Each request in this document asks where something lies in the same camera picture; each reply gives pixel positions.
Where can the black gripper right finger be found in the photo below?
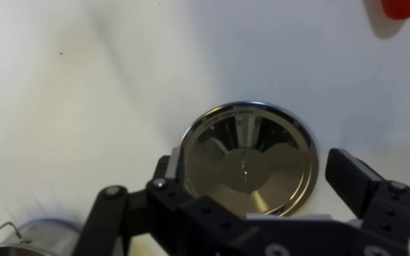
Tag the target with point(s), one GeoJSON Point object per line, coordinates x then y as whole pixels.
{"type": "Point", "coordinates": [381, 205]}

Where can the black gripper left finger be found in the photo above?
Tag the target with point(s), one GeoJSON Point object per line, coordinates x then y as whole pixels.
{"type": "Point", "coordinates": [180, 223]}

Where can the red handled silver fork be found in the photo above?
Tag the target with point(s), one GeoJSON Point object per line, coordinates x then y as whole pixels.
{"type": "Point", "coordinates": [397, 8]}

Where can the small steel pot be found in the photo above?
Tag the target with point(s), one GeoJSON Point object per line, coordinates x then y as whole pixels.
{"type": "Point", "coordinates": [41, 237]}

